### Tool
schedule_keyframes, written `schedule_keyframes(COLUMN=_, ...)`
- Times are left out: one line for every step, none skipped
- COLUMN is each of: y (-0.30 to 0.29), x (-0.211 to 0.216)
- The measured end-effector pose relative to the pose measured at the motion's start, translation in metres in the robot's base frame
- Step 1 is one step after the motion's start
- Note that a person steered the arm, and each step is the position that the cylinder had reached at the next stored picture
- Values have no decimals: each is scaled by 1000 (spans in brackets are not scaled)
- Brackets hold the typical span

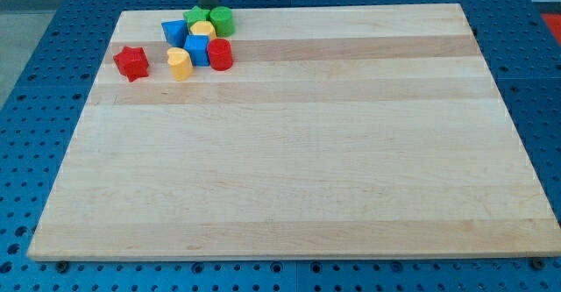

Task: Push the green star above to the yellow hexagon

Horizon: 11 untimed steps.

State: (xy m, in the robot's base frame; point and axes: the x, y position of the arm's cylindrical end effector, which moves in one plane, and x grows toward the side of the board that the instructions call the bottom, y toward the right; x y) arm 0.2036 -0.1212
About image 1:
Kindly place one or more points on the blue cube block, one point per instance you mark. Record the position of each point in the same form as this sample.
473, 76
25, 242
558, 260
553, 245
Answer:
196, 46

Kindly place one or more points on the wooden board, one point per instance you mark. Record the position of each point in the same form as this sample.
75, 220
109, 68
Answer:
360, 132

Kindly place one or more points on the red star block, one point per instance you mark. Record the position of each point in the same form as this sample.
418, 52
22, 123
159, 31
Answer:
132, 63

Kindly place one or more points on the green cylinder block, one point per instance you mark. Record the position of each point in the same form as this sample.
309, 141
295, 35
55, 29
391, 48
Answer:
222, 19

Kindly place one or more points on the red cylinder block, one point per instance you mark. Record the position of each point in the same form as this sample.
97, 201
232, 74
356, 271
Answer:
220, 54

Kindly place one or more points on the blue pentagon block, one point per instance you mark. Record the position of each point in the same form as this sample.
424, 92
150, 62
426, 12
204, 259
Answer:
175, 32

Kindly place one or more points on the yellow hexagon block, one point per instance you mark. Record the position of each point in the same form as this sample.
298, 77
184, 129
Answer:
203, 28

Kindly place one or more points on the green star block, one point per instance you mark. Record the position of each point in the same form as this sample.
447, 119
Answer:
195, 14

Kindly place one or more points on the yellow heart block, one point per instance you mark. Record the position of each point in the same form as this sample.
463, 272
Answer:
180, 63

